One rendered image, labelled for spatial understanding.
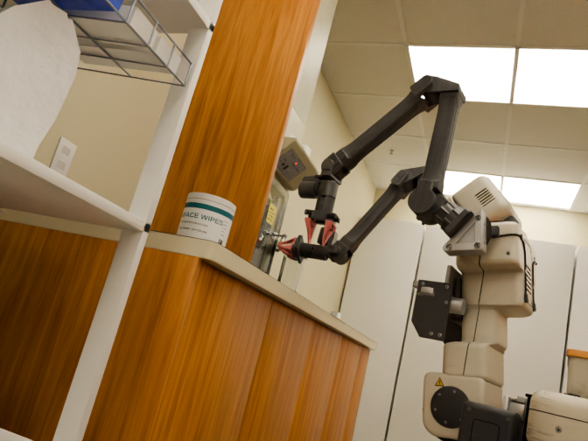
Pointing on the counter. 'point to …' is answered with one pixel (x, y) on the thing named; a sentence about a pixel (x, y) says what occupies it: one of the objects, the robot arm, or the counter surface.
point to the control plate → (290, 164)
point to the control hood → (301, 161)
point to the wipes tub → (206, 218)
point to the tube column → (302, 103)
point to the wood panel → (240, 114)
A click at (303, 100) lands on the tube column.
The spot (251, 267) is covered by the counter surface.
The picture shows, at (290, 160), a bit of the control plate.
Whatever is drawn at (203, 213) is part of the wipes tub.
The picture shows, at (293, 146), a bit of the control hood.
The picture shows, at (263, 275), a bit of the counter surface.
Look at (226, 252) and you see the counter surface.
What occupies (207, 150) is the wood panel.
